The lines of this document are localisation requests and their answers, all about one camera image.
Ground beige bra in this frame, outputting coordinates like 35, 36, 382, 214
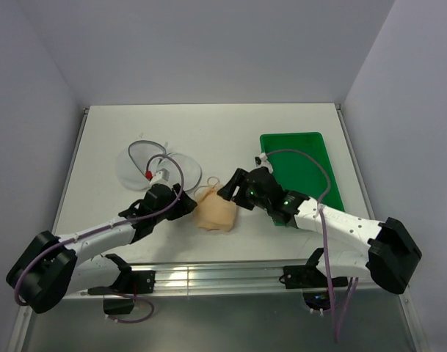
192, 176, 237, 232

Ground white mesh laundry bag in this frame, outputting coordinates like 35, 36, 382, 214
115, 139, 202, 192

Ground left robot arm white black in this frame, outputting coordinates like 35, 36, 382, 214
6, 184, 197, 314

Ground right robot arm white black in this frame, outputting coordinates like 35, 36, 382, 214
217, 167, 422, 295

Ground green plastic tray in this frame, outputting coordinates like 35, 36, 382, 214
260, 132, 344, 211

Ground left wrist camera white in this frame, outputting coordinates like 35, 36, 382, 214
145, 169, 170, 186

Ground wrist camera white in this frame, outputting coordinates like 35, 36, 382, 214
145, 169, 170, 186
254, 153, 273, 174

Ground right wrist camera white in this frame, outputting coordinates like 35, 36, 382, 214
254, 153, 273, 174

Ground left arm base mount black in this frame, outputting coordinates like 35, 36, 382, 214
111, 270, 156, 295

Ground aluminium mounting rail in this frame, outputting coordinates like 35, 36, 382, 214
21, 257, 410, 301

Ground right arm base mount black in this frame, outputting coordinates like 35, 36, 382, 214
278, 265, 322, 290

